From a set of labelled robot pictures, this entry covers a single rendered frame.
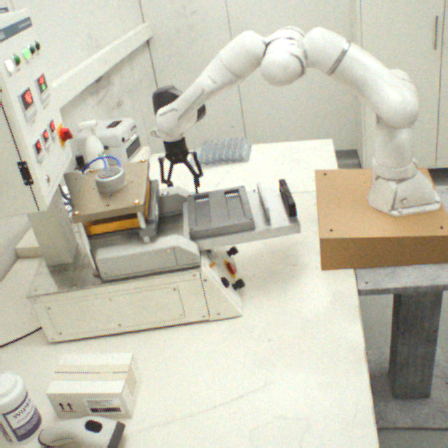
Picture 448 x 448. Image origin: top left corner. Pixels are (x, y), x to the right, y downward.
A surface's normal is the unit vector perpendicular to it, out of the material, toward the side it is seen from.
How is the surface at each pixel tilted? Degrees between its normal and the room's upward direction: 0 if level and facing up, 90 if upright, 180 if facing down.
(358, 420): 0
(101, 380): 1
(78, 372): 1
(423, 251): 90
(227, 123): 90
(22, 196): 90
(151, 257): 90
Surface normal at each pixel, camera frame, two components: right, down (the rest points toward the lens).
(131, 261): 0.08, 0.49
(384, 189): -0.78, 0.32
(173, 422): -0.14, -0.86
